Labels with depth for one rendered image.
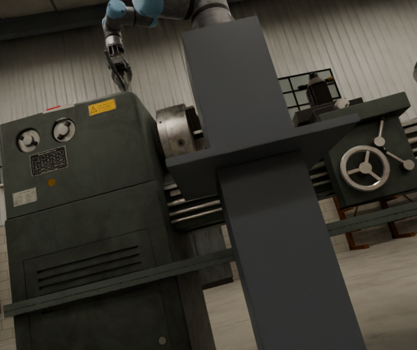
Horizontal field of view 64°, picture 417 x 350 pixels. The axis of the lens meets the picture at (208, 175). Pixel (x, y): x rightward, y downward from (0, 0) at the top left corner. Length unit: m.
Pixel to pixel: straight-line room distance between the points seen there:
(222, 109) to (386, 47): 10.65
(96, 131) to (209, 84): 0.65
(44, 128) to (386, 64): 10.21
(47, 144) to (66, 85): 8.30
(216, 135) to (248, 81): 0.16
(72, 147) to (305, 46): 9.41
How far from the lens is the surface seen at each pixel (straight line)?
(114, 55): 1.58
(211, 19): 0.99
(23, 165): 1.48
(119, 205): 1.26
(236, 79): 0.85
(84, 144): 1.38
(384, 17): 11.94
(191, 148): 1.38
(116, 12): 1.58
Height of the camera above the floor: 0.54
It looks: 14 degrees up
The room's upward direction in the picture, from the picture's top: 14 degrees counter-clockwise
